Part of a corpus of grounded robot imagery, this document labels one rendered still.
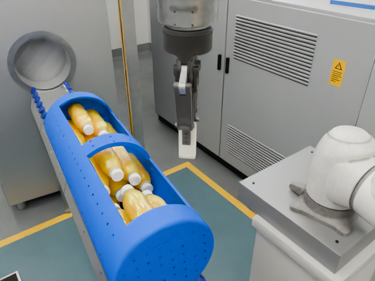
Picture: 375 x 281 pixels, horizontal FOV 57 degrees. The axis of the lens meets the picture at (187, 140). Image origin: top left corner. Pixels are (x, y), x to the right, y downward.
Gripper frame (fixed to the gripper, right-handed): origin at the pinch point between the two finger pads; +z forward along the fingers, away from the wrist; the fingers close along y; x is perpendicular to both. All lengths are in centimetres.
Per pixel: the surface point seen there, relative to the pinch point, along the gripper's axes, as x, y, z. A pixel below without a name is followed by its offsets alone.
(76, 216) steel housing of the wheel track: -49, -39, 63
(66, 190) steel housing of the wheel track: -59, -52, 63
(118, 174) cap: -26, -30, 33
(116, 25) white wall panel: -180, -485, 102
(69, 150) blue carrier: -45, -37, 31
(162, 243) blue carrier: -6.3, -3.2, 31.3
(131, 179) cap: -23, -33, 37
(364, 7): 73, -149, 4
